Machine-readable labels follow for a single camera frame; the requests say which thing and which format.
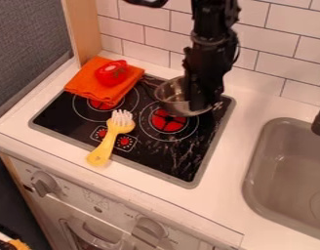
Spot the orange cloth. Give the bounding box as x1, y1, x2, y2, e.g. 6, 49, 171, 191
63, 56, 146, 107

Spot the toy sink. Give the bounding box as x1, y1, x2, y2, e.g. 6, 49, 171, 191
240, 117, 320, 242

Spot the red toy pepper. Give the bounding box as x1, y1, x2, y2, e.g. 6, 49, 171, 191
93, 59, 129, 87

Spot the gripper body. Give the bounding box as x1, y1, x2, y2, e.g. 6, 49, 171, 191
180, 34, 241, 112

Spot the silver pot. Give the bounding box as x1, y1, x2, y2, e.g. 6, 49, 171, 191
153, 75, 216, 118

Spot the toy stove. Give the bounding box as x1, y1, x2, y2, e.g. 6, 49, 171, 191
28, 73, 237, 190

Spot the yellow brush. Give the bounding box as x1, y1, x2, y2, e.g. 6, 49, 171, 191
85, 108, 137, 167

